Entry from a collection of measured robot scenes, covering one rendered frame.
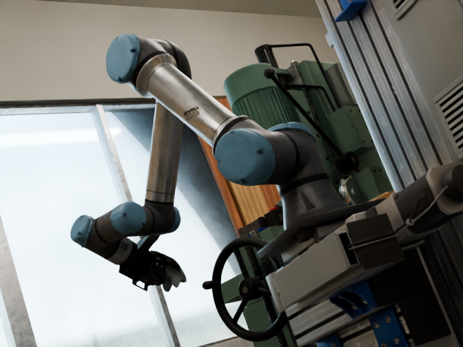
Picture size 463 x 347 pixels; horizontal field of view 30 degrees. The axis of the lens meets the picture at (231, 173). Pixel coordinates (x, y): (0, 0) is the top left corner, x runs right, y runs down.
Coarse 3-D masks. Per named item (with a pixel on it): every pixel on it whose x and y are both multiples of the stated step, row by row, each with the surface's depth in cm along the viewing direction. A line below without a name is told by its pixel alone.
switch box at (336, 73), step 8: (336, 64) 291; (328, 72) 293; (336, 72) 291; (344, 72) 290; (336, 80) 291; (344, 80) 289; (336, 88) 291; (344, 88) 289; (344, 96) 289; (352, 96) 287; (344, 104) 289; (352, 104) 287
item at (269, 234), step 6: (270, 228) 243; (276, 228) 245; (282, 228) 247; (264, 234) 244; (270, 234) 243; (276, 234) 244; (270, 240) 243; (252, 246) 248; (240, 252) 251; (246, 258) 249; (258, 258) 246; (270, 258) 243; (246, 264) 249; (258, 264) 246
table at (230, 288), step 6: (264, 270) 245; (276, 270) 242; (240, 276) 264; (252, 276) 248; (264, 276) 245; (228, 282) 267; (234, 282) 265; (222, 288) 269; (228, 288) 267; (234, 288) 265; (228, 294) 267; (234, 294) 265; (228, 300) 267; (234, 300) 270; (240, 300) 275
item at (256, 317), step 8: (256, 304) 260; (264, 304) 258; (248, 312) 262; (256, 312) 260; (264, 312) 258; (248, 320) 262; (256, 320) 260; (264, 320) 258; (248, 328) 262; (256, 328) 260; (264, 328) 258
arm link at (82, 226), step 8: (80, 216) 213; (88, 216) 212; (72, 224) 214; (80, 224) 211; (88, 224) 210; (72, 232) 212; (80, 232) 210; (88, 232) 210; (72, 240) 212; (80, 240) 210; (88, 240) 211; (96, 240) 210; (120, 240) 216; (88, 248) 213; (96, 248) 213; (104, 248) 213; (112, 248) 214; (104, 256) 215
